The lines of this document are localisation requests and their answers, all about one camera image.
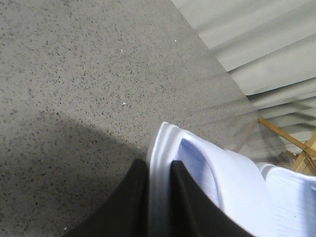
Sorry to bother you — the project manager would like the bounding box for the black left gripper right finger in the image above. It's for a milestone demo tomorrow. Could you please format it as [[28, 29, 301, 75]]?
[[170, 160, 252, 237]]

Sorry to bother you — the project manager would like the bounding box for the pale grey curtain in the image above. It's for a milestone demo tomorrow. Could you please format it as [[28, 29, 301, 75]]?
[[174, 0, 316, 141]]

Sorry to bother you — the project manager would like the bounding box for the wooden folding rack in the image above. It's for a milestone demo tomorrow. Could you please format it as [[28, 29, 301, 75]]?
[[258, 118, 316, 176]]

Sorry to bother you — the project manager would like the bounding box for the light blue slipper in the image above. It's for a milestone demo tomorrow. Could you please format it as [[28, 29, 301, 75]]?
[[147, 122, 277, 237], [257, 162, 316, 237]]

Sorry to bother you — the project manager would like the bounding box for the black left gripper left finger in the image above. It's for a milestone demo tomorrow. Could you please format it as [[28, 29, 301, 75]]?
[[64, 159, 148, 237]]

